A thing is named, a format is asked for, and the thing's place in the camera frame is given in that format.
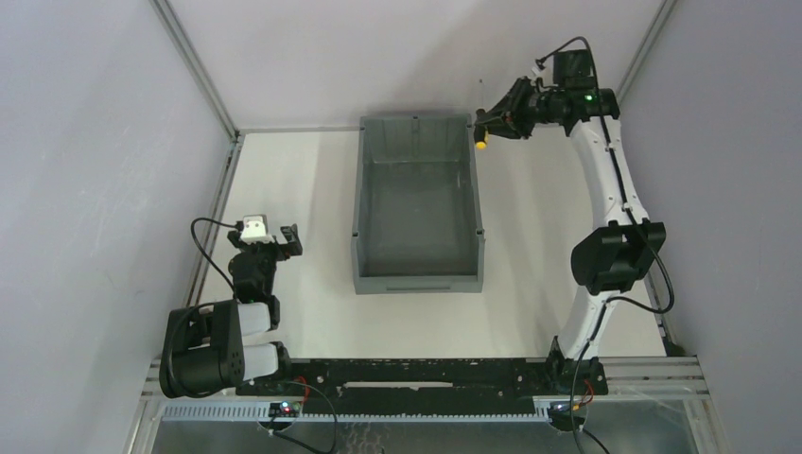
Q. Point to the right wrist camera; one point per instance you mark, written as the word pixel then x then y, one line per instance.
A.
pixel 573 70

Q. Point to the white slotted cable duct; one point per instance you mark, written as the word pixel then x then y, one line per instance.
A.
pixel 262 411

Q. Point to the right controller board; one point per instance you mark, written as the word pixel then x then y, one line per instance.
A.
pixel 563 410

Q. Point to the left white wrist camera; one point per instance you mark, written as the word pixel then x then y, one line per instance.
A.
pixel 254 229

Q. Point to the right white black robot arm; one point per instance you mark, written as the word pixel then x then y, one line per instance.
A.
pixel 624 241

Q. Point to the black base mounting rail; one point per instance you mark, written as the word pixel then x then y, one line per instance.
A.
pixel 465 385

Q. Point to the yellow black handled screwdriver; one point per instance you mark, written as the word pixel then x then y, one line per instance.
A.
pixel 480 134

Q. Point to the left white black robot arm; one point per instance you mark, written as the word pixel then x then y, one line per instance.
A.
pixel 204 351

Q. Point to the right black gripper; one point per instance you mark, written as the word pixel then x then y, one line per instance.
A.
pixel 517 110

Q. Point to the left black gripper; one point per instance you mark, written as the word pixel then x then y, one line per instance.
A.
pixel 273 248

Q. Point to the left controller board with leds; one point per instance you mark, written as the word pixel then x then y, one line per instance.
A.
pixel 285 409

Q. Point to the grey plastic storage bin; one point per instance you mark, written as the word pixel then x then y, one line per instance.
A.
pixel 417 224

